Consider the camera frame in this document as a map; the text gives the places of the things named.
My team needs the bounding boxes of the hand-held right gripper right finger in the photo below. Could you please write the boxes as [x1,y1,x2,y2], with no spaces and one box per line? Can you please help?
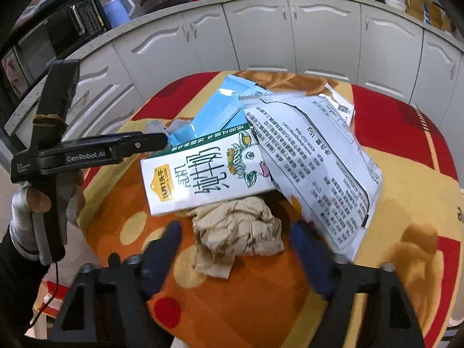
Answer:
[290,221,426,348]

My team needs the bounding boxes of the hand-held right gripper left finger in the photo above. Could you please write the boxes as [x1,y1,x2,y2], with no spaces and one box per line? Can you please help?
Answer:
[49,221,184,348]

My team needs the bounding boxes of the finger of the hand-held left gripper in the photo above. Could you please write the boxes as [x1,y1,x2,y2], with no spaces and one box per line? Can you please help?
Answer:
[109,132,169,161]

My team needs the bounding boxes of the white milk carton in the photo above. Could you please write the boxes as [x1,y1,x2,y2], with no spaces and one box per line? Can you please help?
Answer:
[140,127,278,217]

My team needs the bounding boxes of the brown paper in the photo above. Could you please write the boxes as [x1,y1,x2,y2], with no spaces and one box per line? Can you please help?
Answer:
[191,196,285,280]

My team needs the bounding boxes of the blue packet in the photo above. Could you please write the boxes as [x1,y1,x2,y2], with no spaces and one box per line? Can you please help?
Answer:
[168,74,271,146]

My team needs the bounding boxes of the white printed packet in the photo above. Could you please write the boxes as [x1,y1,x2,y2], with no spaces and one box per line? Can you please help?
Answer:
[239,92,383,263]

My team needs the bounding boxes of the torn white paper package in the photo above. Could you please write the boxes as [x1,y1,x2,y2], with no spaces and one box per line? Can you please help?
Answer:
[319,83,356,124]

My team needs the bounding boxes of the person's left forearm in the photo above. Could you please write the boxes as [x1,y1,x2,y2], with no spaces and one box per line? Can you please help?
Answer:
[0,225,51,348]

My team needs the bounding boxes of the person's left hand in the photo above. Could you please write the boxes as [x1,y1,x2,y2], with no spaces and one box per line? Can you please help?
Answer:
[9,168,86,262]

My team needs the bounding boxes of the black microwave oven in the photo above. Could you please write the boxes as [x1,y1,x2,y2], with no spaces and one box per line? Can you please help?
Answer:
[0,0,106,124]

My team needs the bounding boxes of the rose printed blanket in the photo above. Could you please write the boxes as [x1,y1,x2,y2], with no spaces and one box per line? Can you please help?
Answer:
[32,70,461,348]

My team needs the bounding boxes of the blue electric kettle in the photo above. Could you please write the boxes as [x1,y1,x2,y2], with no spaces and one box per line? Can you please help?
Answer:
[102,0,136,30]

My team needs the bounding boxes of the speckled kitchen countertop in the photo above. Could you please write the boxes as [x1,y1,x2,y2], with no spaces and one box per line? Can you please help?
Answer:
[11,0,464,91]

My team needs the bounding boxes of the white lower cabinets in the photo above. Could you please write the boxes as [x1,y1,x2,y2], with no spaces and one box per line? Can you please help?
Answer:
[0,0,464,175]

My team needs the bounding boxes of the wooden cutting board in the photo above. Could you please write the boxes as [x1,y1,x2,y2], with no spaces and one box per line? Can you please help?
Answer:
[402,0,443,26]

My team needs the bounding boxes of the black cable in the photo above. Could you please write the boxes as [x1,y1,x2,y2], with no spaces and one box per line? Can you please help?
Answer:
[34,259,60,314]

